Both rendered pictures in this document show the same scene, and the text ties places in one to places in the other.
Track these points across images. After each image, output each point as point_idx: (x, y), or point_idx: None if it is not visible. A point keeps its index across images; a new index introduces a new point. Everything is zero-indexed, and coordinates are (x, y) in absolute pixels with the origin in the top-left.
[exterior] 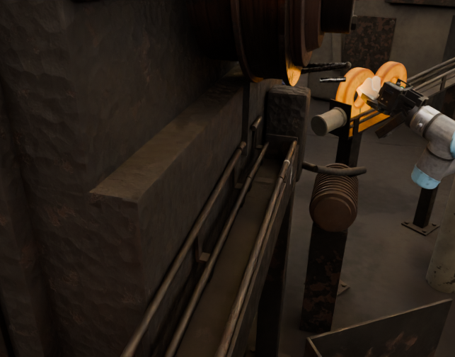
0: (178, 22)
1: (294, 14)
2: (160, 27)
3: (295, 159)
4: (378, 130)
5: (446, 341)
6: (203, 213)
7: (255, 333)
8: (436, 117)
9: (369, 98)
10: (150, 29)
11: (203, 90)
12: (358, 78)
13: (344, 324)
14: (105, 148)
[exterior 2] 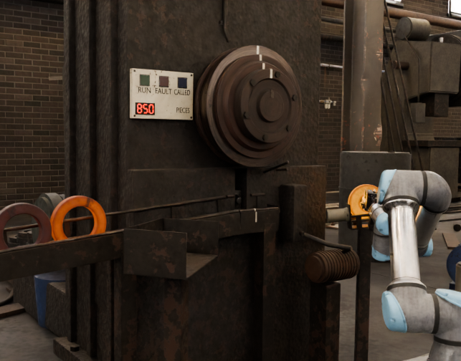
0: (189, 133)
1: (220, 130)
2: (175, 132)
3: (267, 213)
4: (368, 224)
5: None
6: (178, 202)
7: None
8: (377, 208)
9: (362, 201)
10: (168, 132)
11: (212, 165)
12: (362, 189)
13: None
14: (136, 160)
